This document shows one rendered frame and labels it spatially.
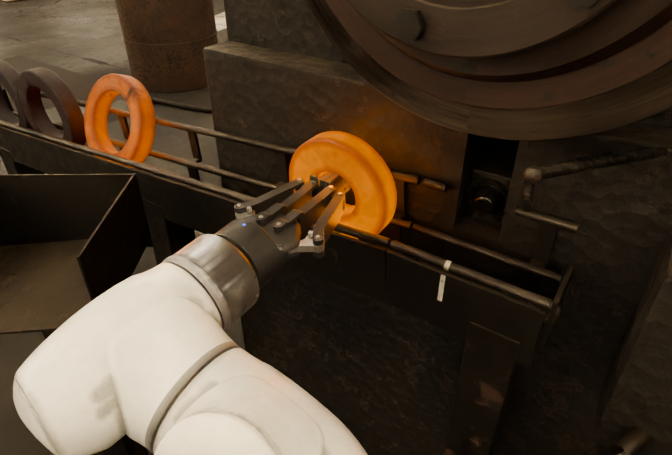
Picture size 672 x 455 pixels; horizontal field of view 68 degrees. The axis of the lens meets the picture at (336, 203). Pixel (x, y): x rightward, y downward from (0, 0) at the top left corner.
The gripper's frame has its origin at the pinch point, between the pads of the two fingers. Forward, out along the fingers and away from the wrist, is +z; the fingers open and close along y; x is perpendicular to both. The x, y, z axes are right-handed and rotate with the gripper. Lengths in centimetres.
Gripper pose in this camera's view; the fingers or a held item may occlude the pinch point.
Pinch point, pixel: (339, 178)
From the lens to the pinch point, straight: 65.2
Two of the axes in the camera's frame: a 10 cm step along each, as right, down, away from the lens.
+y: 8.3, 2.9, -4.7
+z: 5.6, -4.8, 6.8
